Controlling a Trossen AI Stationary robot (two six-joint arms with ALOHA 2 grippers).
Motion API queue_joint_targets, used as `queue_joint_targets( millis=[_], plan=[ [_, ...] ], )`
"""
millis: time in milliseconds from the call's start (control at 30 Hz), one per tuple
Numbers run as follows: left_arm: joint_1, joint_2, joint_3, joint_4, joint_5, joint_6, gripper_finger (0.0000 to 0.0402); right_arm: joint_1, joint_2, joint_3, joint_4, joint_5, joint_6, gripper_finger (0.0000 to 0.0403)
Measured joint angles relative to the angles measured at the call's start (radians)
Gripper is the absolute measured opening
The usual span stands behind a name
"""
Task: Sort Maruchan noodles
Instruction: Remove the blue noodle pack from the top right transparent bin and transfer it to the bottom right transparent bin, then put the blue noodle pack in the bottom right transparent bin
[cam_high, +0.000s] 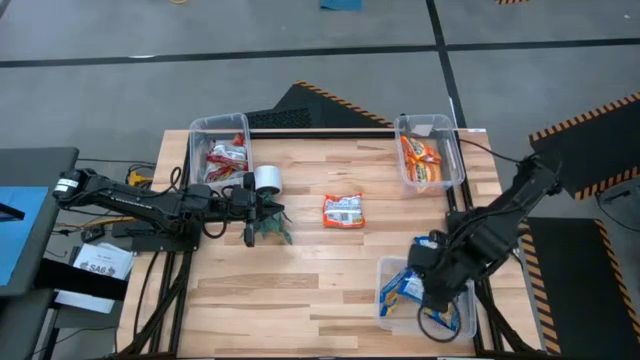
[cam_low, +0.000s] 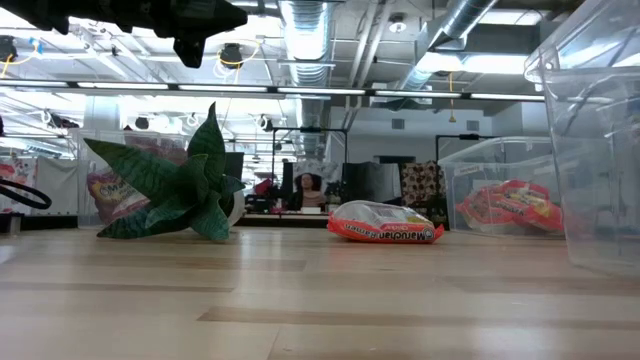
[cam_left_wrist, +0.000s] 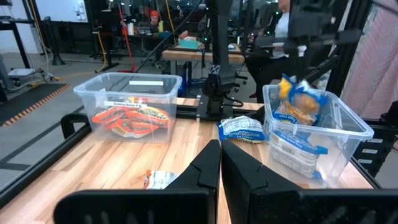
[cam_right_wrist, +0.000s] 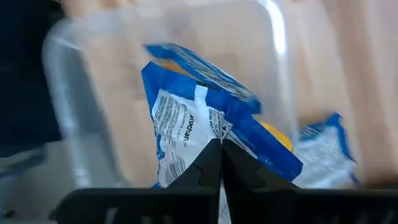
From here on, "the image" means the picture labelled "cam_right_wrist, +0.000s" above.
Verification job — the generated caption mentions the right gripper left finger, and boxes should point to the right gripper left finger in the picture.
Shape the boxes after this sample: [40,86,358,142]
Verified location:
[53,138,223,224]

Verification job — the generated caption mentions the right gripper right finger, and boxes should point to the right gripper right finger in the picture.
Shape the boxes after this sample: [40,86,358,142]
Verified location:
[221,138,398,224]

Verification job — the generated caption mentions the large clear plastic bin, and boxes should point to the large clear plastic bin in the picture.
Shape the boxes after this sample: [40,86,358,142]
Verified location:
[42,0,299,190]

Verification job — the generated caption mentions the blue ramen noodle pack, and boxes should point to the blue ramen noodle pack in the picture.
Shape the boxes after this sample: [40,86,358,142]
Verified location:
[292,111,360,190]
[142,42,262,115]
[140,60,304,190]
[258,119,295,154]

